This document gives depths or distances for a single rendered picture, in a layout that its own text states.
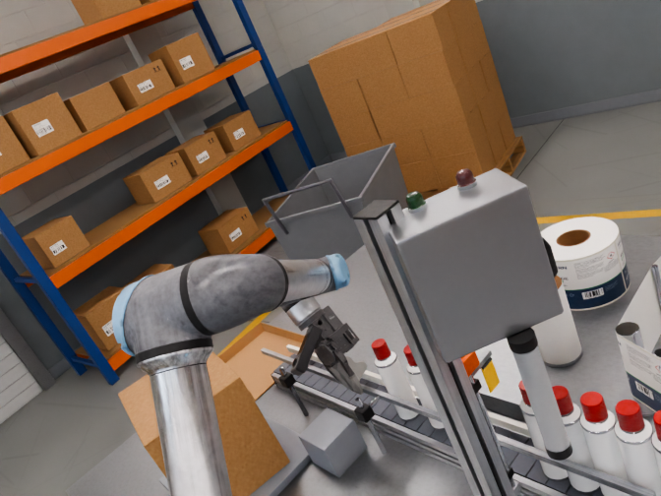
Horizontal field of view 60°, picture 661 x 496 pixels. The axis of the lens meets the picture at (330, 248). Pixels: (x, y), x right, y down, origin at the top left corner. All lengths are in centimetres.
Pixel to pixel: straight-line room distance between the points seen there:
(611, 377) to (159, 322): 89
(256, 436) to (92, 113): 358
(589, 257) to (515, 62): 429
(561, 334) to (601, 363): 11
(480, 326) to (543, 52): 483
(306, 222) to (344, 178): 79
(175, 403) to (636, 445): 67
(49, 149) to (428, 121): 268
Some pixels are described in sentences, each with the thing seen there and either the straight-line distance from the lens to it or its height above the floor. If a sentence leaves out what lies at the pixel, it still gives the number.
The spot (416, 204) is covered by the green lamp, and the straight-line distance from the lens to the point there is 74.
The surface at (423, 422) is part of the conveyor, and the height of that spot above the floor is 88.
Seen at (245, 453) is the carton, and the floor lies 95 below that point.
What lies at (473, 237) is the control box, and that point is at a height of 144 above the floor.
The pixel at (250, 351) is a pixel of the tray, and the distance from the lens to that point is 200.
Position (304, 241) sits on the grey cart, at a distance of 328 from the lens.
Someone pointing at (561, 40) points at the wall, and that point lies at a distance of 543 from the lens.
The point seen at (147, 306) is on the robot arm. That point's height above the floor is 147.
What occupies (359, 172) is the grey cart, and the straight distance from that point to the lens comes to 385.
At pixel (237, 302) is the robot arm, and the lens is 84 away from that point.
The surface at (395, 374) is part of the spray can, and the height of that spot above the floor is 101.
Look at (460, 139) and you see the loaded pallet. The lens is 433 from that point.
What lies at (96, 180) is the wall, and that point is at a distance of 536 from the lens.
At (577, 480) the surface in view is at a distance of 110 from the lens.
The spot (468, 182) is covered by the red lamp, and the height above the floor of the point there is 148.
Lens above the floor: 175
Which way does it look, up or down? 22 degrees down
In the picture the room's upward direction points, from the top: 25 degrees counter-clockwise
